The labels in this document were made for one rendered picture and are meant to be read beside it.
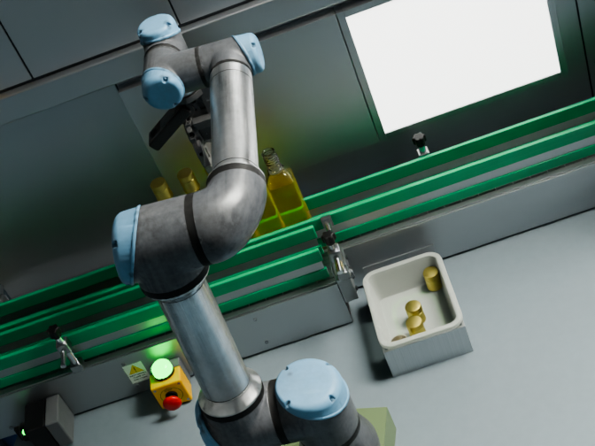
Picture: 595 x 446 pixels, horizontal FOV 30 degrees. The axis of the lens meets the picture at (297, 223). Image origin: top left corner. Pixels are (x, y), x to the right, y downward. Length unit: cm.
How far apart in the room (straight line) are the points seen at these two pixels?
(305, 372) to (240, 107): 47
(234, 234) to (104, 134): 78
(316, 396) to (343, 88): 73
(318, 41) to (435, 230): 48
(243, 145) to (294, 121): 61
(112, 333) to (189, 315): 61
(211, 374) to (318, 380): 19
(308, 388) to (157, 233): 42
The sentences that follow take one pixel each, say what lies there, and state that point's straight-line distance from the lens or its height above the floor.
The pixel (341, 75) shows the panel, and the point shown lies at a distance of 234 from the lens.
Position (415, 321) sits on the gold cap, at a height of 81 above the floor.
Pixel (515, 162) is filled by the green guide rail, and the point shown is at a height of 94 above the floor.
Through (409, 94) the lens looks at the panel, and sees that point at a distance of 240.
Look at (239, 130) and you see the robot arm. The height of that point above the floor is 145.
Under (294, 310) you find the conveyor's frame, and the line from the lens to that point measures 235.
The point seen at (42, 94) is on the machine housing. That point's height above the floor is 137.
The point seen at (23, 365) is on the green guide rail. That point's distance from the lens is 245.
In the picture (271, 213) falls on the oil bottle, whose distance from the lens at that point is 233.
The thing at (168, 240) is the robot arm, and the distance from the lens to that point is 168.
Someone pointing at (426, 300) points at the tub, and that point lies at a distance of 237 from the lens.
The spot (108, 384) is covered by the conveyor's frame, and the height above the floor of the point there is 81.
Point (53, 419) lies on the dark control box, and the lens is 244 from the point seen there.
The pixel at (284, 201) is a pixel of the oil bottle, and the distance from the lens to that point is 232.
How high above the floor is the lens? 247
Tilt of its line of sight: 40 degrees down
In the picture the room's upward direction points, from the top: 24 degrees counter-clockwise
